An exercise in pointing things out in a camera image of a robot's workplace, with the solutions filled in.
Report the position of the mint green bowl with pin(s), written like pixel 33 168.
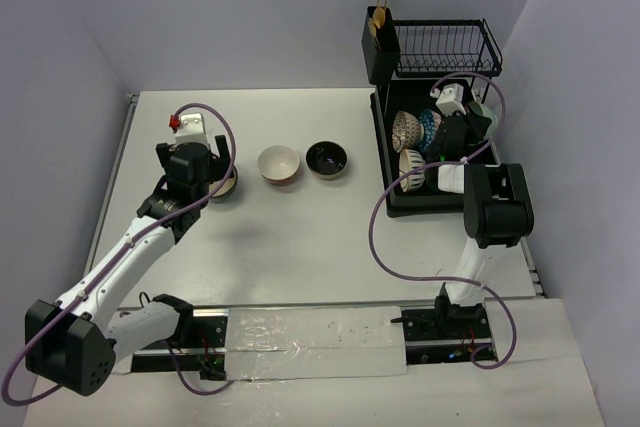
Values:
pixel 485 112

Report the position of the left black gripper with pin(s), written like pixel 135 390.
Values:
pixel 163 151

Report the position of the blue geometric pattern bowl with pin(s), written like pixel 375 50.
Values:
pixel 430 121

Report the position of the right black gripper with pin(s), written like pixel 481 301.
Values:
pixel 478 126

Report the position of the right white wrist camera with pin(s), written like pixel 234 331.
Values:
pixel 449 99

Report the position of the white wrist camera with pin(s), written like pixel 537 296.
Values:
pixel 449 99
pixel 189 128

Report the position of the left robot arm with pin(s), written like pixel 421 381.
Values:
pixel 76 341

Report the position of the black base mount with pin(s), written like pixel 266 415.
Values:
pixel 442 334
pixel 201 352

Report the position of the black glazed beige bowl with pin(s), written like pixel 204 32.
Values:
pixel 327 160

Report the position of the white red bowl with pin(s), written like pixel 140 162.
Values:
pixel 278 164

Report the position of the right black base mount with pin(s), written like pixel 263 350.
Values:
pixel 442 334

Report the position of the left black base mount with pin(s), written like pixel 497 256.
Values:
pixel 201 352

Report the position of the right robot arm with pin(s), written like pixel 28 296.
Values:
pixel 497 214

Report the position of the black cutlery holder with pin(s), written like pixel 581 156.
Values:
pixel 381 52

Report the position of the white taped sheet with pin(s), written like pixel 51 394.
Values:
pixel 314 343

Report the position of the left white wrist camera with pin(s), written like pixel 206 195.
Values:
pixel 189 128

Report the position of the black dish rack tray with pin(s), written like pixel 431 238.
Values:
pixel 412 96

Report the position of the gold spoon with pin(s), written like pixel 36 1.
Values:
pixel 375 23

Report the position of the brown lattice pattern bowl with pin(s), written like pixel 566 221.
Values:
pixel 407 131

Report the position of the white striped bowl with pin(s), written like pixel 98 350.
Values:
pixel 410 160

